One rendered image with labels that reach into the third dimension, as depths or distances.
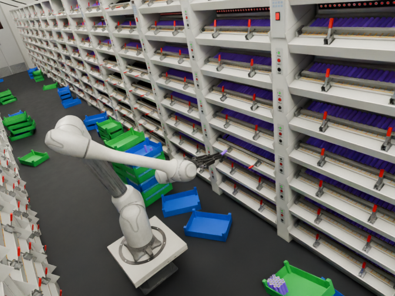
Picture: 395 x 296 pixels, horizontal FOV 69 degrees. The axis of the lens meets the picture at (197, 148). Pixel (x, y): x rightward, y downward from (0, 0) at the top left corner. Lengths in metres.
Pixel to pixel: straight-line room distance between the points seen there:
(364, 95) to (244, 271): 1.20
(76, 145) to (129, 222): 0.52
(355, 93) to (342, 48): 0.19
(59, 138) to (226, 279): 1.22
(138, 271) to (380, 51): 1.51
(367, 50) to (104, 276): 1.90
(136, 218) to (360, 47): 1.31
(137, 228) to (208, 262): 0.56
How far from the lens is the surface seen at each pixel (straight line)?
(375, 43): 1.24
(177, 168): 1.44
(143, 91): 2.99
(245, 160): 1.94
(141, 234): 1.72
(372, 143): 1.36
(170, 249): 1.79
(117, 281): 2.09
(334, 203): 1.63
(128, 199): 1.80
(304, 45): 1.35
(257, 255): 2.00
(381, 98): 1.28
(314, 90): 1.38
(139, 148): 2.50
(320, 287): 1.79
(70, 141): 1.45
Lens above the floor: 1.55
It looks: 30 degrees down
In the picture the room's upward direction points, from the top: 11 degrees counter-clockwise
